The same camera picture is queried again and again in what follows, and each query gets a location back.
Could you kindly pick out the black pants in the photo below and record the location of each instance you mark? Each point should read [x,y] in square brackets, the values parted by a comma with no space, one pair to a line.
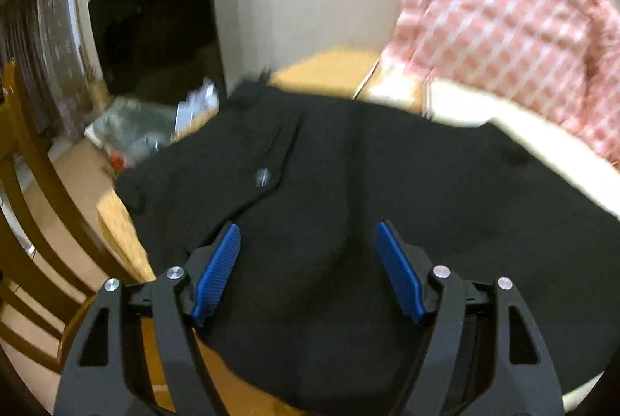
[339,183]

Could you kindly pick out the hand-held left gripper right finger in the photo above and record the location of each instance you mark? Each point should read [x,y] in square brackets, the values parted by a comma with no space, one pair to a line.
[401,271]

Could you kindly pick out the clear plastic bag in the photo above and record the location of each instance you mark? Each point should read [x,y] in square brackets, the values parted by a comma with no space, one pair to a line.
[145,125]

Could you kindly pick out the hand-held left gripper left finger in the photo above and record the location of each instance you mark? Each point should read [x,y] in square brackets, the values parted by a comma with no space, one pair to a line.
[217,271]

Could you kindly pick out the white cloth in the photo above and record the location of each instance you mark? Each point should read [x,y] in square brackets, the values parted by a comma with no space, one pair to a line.
[533,130]

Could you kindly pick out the pink checkered cloth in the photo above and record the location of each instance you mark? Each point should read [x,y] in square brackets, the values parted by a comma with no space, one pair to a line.
[508,4]

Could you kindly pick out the wooden chair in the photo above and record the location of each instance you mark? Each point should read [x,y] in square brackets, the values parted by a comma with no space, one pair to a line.
[34,222]

